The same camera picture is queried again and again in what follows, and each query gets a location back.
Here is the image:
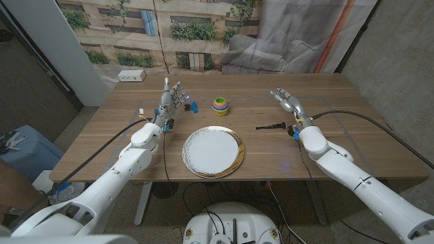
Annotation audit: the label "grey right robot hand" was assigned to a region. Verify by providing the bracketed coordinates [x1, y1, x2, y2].
[269, 87, 315, 129]

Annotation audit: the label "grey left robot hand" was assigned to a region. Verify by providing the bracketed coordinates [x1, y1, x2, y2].
[153, 77, 189, 131]

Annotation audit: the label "black makeup brush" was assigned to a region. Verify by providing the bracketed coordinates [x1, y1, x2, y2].
[254, 122, 288, 131]

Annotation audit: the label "stacked colourful toy cups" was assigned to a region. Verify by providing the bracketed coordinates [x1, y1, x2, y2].
[212, 96, 231, 117]

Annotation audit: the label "white plate with gold rim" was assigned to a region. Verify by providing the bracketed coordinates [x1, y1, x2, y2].
[182, 125, 245, 179]

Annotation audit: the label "white power strip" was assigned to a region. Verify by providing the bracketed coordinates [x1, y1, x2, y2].
[117, 69, 146, 83]

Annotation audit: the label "printed backdrop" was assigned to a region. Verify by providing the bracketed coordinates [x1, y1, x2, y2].
[56, 0, 379, 91]

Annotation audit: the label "black round base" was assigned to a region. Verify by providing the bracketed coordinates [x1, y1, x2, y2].
[151, 182, 180, 200]

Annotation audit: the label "black backdrop stand pole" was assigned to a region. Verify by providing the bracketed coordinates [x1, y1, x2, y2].
[334, 0, 383, 74]

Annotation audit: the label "white table leg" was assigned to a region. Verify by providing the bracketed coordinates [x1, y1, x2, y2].
[134, 182, 153, 227]

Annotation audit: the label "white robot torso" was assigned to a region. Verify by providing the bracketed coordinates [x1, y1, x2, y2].
[182, 201, 282, 244]

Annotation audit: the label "white box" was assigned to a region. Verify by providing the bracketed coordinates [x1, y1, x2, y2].
[32, 169, 57, 194]

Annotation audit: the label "blue storage bin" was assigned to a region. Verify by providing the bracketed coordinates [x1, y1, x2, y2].
[0, 124, 64, 184]

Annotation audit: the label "grey metal tool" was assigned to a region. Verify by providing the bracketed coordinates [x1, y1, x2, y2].
[0, 130, 28, 155]

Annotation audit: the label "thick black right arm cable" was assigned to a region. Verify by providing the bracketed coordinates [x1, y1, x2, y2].
[311, 110, 434, 170]

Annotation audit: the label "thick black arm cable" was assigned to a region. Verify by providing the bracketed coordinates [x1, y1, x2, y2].
[311, 110, 434, 170]
[8, 117, 153, 231]

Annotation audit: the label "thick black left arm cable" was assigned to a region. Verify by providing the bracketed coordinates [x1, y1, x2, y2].
[8, 117, 153, 231]

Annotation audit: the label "grey floor cable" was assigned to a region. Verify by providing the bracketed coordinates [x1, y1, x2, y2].
[267, 181, 308, 244]

